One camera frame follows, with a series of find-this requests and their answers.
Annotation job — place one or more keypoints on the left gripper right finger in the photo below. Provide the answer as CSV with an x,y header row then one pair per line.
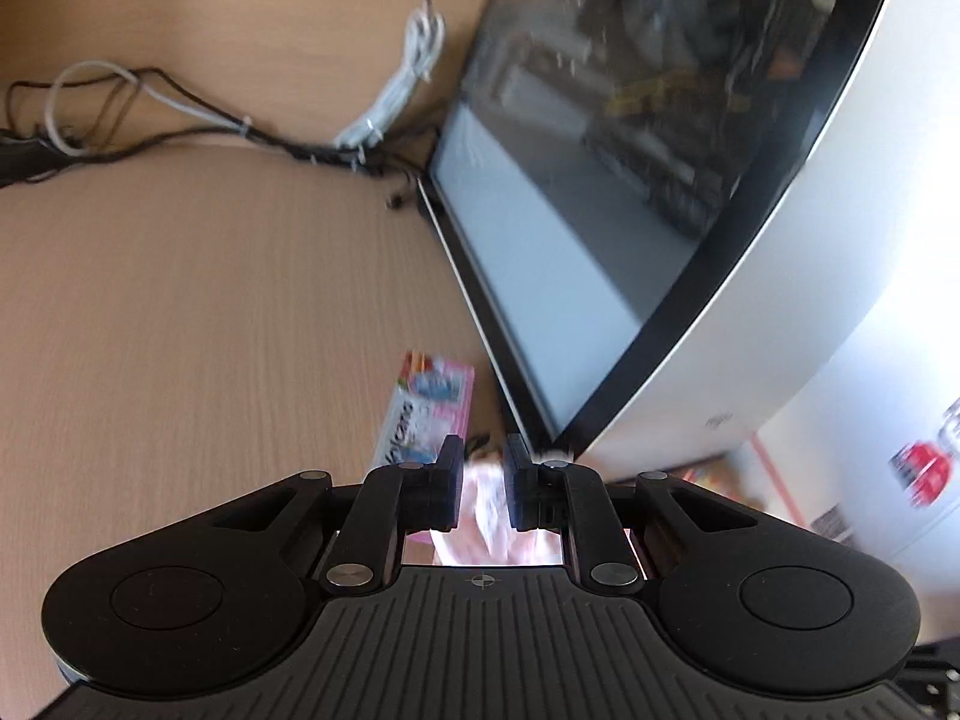
x,y
572,501

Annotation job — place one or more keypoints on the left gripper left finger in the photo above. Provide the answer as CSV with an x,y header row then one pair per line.
x,y
372,519

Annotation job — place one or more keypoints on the white pink plastic bag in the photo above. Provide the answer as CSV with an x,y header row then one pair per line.
x,y
484,535

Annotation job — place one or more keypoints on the pink snack packet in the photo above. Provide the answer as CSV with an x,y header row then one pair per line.
x,y
431,400

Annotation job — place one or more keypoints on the white poster with QR codes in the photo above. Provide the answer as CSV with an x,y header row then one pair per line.
x,y
882,482

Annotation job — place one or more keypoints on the black power adapter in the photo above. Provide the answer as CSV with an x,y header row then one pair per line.
x,y
24,158

